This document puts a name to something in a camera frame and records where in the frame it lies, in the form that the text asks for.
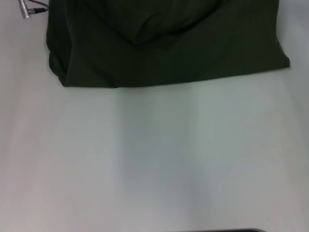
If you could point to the dark green printed t-shirt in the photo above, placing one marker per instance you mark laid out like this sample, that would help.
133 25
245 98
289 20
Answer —
169 48

